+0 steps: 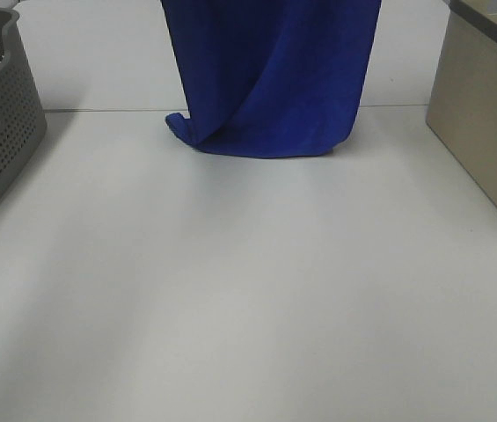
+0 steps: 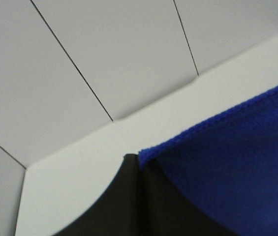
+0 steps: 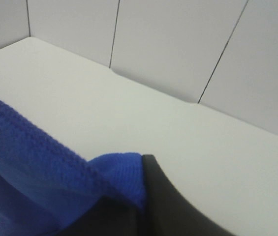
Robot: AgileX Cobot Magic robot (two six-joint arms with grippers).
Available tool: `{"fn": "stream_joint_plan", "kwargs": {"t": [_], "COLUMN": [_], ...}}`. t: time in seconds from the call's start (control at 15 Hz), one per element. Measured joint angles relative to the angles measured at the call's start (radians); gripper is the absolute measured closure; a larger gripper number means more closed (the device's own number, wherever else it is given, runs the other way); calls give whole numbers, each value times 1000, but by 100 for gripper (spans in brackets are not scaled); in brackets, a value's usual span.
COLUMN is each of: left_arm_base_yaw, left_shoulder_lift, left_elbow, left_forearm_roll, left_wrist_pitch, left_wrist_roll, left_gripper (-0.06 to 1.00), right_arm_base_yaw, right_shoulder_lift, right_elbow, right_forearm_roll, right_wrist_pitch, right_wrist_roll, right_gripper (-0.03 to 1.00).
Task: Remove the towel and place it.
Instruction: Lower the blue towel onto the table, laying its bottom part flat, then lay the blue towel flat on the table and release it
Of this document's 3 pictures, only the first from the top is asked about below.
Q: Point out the beige storage box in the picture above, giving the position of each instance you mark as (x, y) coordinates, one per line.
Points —
(462, 110)

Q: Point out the blue towel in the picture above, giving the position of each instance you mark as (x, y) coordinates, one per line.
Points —
(269, 79)

